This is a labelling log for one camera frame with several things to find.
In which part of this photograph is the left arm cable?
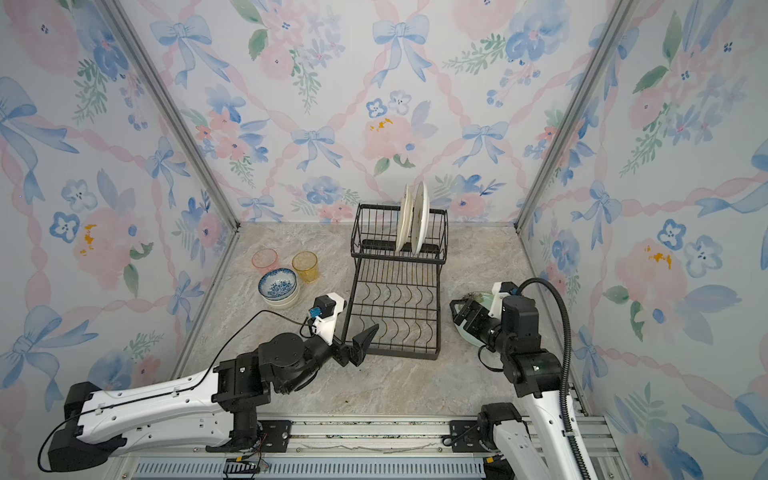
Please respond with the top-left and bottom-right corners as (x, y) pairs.
(37, 308), (313, 473)

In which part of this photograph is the green plate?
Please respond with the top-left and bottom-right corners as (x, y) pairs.
(449, 292), (502, 352)

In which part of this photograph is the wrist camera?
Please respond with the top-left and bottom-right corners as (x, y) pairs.
(309, 292), (346, 346)
(489, 282), (518, 319)

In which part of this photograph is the yellow glass cup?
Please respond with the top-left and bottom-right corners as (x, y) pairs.
(292, 251), (319, 284)

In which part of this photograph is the white floral plate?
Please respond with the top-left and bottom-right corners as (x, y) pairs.
(411, 182), (429, 256)

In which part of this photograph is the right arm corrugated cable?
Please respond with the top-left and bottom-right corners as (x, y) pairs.
(517, 277), (592, 480)

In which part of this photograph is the white blue floral bowl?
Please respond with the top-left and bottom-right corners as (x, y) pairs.
(258, 268), (298, 302)

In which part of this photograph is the black wire dish rack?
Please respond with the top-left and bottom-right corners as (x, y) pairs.
(338, 203), (448, 360)

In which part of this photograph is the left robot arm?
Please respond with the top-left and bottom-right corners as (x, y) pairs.
(38, 326), (379, 473)

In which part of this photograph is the cream plate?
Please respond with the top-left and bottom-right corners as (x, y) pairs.
(395, 185), (414, 253)

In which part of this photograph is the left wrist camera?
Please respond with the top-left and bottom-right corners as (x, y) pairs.
(309, 292), (346, 346)

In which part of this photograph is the pink glass cup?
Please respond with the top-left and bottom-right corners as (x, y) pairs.
(251, 248), (280, 275)

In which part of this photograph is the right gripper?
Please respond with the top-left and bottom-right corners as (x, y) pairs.
(452, 299), (514, 358)

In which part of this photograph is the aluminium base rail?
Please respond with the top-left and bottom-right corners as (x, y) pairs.
(116, 413), (628, 480)

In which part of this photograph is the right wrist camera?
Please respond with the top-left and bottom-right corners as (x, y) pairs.
(489, 282), (518, 319)

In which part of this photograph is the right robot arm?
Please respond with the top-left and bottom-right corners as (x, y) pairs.
(450, 293), (597, 479)

